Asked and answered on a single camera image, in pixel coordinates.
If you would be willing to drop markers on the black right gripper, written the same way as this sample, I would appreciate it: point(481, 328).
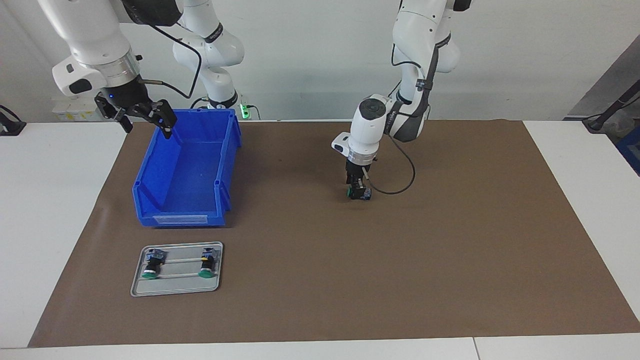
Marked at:
point(125, 95)

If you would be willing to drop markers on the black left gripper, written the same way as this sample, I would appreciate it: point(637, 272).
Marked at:
point(359, 172)

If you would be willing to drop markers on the green push button switch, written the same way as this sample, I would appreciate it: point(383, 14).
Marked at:
point(366, 195)

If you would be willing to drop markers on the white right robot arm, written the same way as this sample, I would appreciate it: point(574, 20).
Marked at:
point(90, 30)

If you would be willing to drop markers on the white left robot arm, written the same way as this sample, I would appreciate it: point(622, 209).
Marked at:
point(420, 25)

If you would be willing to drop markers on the green push button blue base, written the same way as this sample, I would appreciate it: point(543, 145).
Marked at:
point(151, 262)

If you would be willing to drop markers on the green push button yellow mark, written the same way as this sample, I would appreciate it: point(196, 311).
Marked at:
point(206, 262)

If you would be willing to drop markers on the white boxes with yellow labels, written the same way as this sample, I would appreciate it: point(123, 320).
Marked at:
point(65, 112)

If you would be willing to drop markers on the brown table mat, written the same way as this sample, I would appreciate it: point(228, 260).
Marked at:
point(375, 260)

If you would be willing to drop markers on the blue plastic storage bin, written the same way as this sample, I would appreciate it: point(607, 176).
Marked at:
point(190, 180)

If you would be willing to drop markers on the grey metal tray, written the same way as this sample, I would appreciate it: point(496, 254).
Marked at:
point(175, 287)

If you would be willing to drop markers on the black stand with pole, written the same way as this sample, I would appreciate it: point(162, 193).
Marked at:
point(597, 122)

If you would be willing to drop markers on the blue crate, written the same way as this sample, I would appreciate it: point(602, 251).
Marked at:
point(631, 150)

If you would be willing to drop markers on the black clamp mount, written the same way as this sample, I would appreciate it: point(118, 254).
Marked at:
point(10, 127)

